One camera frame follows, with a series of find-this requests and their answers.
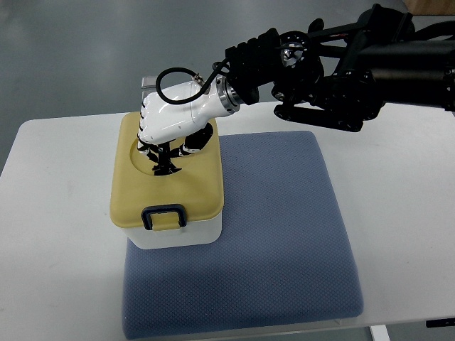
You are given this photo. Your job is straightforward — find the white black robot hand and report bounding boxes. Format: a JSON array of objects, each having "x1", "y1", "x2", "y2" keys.
[{"x1": 137, "y1": 76, "x2": 243, "y2": 162}]

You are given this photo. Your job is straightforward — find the yellow storage box lid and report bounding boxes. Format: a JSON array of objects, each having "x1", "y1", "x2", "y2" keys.
[{"x1": 109, "y1": 112, "x2": 224, "y2": 229}]

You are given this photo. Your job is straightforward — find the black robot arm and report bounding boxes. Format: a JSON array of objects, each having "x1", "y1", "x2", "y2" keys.
[{"x1": 213, "y1": 4, "x2": 454, "y2": 132}]

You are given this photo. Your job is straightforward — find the white storage box base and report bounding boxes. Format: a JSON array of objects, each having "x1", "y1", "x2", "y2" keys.
[{"x1": 123, "y1": 212, "x2": 222, "y2": 249}]

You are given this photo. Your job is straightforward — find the brown cardboard box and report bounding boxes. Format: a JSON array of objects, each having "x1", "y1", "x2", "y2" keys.
[{"x1": 403, "y1": 0, "x2": 454, "y2": 16}]

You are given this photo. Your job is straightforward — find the dark blue front latch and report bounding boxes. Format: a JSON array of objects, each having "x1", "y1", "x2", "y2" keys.
[{"x1": 141, "y1": 204, "x2": 187, "y2": 231}]

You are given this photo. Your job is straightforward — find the blue grey cushion mat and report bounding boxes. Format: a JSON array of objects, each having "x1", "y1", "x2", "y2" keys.
[{"x1": 122, "y1": 131, "x2": 363, "y2": 339}]

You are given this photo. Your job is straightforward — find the white table leg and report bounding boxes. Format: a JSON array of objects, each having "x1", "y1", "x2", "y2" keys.
[{"x1": 369, "y1": 325, "x2": 391, "y2": 341}]

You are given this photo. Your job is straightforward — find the black object under table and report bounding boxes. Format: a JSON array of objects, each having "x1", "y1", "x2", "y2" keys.
[{"x1": 426, "y1": 318, "x2": 455, "y2": 328}]

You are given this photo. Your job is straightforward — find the black lid handle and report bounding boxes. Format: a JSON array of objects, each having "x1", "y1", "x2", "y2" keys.
[{"x1": 150, "y1": 142, "x2": 181, "y2": 176}]

